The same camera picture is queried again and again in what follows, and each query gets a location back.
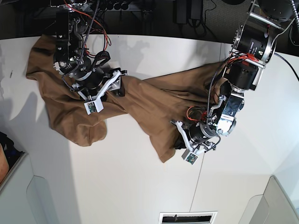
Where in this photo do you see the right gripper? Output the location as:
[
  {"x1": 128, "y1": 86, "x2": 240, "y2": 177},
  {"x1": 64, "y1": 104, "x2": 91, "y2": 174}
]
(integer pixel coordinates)
[{"x1": 72, "y1": 50, "x2": 127, "y2": 98}]

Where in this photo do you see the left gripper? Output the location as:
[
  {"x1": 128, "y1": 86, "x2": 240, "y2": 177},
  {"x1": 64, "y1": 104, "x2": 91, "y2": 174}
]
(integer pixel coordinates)
[{"x1": 174, "y1": 122, "x2": 221, "y2": 152}]

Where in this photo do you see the brown t-shirt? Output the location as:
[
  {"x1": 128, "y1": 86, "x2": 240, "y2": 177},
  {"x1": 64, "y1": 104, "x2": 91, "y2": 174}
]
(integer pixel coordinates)
[{"x1": 26, "y1": 35, "x2": 220, "y2": 162}]

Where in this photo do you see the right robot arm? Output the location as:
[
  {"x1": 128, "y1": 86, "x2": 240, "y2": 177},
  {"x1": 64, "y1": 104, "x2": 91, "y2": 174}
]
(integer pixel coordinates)
[{"x1": 50, "y1": 0, "x2": 127, "y2": 101}]

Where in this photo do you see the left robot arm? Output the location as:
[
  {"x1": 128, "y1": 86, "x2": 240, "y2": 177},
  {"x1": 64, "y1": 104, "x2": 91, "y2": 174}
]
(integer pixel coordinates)
[{"x1": 172, "y1": 0, "x2": 299, "y2": 154}]

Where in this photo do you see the black power adapter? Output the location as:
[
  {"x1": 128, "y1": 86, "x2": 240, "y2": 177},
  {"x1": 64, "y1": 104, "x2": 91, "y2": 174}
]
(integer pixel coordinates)
[{"x1": 173, "y1": 0, "x2": 187, "y2": 24}]

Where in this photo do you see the orange fabric item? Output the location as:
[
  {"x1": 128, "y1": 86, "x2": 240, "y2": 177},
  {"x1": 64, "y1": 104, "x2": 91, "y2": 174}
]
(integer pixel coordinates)
[{"x1": 0, "y1": 145, "x2": 9, "y2": 183}]

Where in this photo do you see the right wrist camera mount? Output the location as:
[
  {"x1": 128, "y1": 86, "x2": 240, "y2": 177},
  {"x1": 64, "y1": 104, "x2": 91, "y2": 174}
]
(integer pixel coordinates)
[{"x1": 82, "y1": 72, "x2": 120, "y2": 115}]

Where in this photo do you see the aluminium frame post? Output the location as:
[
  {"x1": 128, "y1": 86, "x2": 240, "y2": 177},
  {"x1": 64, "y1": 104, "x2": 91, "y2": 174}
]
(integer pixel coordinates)
[{"x1": 141, "y1": 10, "x2": 154, "y2": 35}]

